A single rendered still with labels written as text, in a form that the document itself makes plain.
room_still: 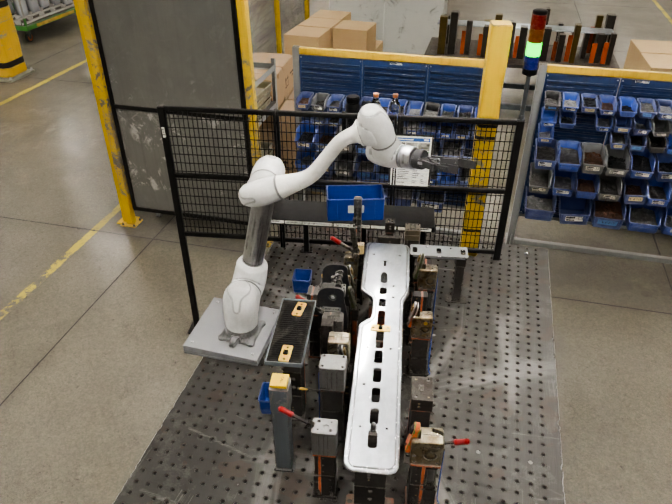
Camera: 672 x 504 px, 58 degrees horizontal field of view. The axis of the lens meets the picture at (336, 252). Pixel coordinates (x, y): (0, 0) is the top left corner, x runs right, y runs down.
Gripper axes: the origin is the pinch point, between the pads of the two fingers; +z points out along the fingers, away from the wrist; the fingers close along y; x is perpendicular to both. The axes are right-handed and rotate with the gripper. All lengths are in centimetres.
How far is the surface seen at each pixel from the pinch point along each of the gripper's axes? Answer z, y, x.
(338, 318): -40, 16, -68
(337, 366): -21, 41, -72
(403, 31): -390, -563, 55
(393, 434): 6, 43, -88
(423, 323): -15, -11, -71
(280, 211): -124, -37, -49
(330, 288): -45, 16, -56
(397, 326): -24, -4, -73
